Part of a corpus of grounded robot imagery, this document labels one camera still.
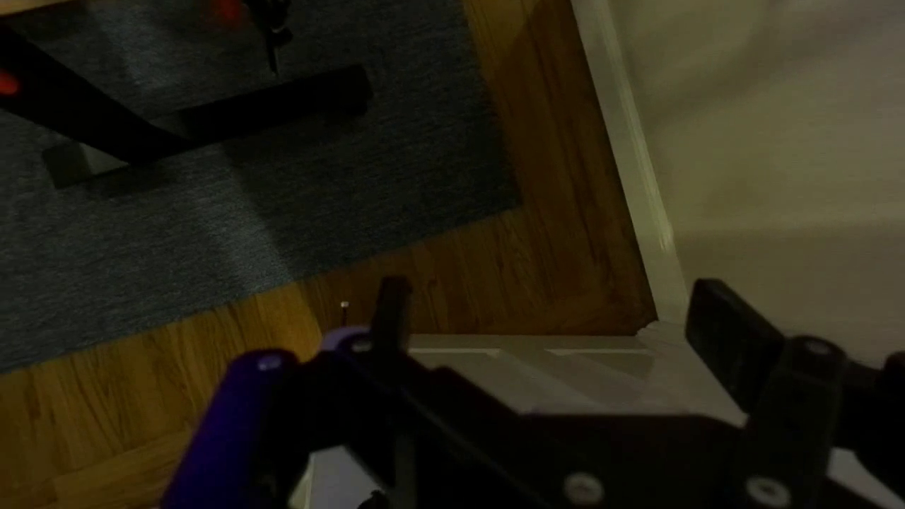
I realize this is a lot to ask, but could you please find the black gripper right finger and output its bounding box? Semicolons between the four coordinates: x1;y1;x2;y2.
685;274;905;509

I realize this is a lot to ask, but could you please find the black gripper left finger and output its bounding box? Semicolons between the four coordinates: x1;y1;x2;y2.
162;274;446;509

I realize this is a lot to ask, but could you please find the white panelled door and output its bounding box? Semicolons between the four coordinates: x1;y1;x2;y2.
299;319;905;509

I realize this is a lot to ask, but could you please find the grey rug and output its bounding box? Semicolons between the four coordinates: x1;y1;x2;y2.
0;0;524;377

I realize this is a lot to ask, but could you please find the white baseboard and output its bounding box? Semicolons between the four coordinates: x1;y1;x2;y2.
569;0;692;334

